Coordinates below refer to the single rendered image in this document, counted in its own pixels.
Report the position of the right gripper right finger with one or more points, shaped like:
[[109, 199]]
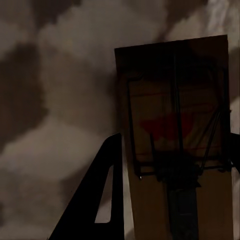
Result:
[[235, 150]]

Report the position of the mousetrap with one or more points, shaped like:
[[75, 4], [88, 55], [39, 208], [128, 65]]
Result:
[[175, 109]]

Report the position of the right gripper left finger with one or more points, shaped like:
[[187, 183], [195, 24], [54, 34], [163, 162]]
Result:
[[78, 220]]

